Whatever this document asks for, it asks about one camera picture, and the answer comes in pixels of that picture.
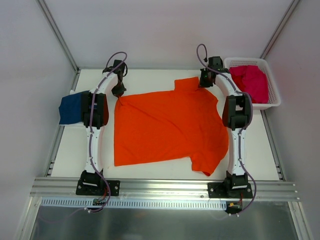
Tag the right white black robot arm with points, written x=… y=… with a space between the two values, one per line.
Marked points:
x=236 y=117

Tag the white slotted cable duct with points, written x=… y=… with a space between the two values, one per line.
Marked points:
x=216 y=205

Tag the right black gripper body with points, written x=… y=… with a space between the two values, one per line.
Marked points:
x=205 y=82

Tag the folded blue t shirt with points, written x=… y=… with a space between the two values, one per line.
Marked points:
x=71 y=108

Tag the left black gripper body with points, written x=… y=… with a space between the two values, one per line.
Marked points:
x=118 y=90

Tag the white plastic basket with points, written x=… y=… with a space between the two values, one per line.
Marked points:
x=274 y=96

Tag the orange t shirt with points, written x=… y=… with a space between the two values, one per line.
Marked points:
x=169 y=125

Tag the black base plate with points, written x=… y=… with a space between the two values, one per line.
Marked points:
x=98 y=188
x=219 y=190

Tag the aluminium mounting rail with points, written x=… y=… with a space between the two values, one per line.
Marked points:
x=162 y=189

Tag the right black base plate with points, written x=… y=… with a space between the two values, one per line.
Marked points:
x=219 y=190

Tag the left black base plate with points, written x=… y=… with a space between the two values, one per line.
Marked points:
x=98 y=188

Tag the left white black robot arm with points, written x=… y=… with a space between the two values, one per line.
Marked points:
x=95 y=116

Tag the pink t shirt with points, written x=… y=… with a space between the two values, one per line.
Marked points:
x=250 y=79

